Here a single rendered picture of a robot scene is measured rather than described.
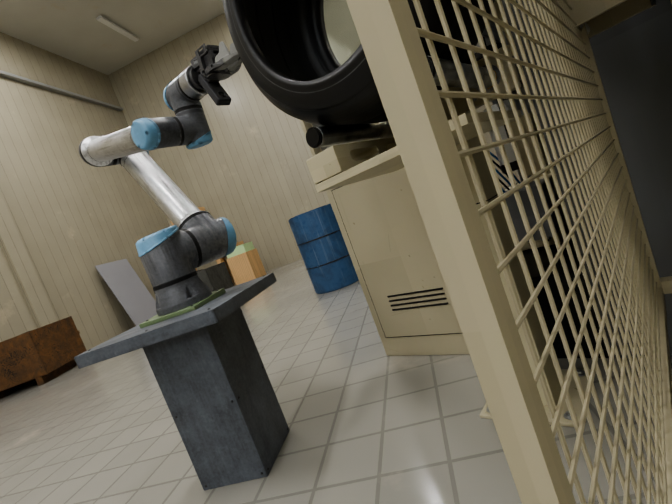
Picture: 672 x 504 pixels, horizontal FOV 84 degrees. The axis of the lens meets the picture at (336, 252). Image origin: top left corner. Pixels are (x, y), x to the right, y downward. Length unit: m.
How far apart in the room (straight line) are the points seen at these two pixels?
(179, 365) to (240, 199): 9.46
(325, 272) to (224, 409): 2.76
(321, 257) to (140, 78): 9.48
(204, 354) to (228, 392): 0.15
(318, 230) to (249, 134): 7.04
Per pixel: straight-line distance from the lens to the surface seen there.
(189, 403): 1.42
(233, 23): 1.01
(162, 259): 1.36
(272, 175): 10.36
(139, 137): 1.31
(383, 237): 1.64
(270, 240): 10.46
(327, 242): 3.91
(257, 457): 1.42
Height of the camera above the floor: 0.72
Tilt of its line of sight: 5 degrees down
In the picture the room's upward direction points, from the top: 20 degrees counter-clockwise
